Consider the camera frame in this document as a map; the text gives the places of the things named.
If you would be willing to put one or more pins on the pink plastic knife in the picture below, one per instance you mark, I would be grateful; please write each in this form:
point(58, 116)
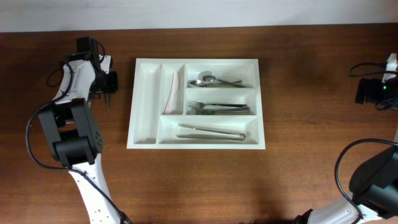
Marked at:
point(174, 88)

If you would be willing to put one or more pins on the metal spoon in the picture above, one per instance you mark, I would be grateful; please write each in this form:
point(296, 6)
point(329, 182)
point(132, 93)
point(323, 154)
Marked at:
point(201, 84)
point(210, 78)

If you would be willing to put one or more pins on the white cutlery tray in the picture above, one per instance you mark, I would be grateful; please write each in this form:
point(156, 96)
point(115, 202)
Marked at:
point(150, 128)

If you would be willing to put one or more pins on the metal fork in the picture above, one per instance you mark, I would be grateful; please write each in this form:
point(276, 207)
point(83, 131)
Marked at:
point(199, 105)
point(241, 109)
point(204, 112)

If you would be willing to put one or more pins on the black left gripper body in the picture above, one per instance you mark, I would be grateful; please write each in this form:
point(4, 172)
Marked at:
point(109, 91)

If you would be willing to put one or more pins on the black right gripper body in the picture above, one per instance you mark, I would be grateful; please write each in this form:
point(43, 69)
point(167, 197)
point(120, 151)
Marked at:
point(360, 91)

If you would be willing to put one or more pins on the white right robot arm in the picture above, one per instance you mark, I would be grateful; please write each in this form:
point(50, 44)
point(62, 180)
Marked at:
point(372, 190)

